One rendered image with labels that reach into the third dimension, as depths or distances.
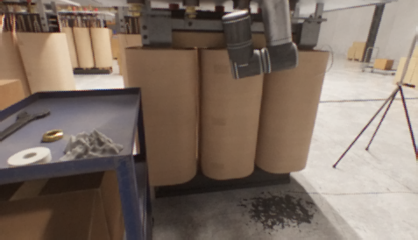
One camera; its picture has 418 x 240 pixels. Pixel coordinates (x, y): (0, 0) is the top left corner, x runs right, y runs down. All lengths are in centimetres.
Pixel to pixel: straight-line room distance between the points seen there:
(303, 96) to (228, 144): 58
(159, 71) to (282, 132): 90
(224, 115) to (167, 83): 40
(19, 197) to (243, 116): 108
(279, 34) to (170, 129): 79
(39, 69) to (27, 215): 272
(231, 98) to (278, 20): 56
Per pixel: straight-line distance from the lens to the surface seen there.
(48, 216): 57
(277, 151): 157
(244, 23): 85
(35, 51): 320
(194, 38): 130
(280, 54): 90
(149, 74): 118
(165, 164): 140
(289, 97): 143
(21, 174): 56
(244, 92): 128
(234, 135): 137
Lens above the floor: 115
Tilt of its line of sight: 20 degrees down
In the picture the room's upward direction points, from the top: 1 degrees clockwise
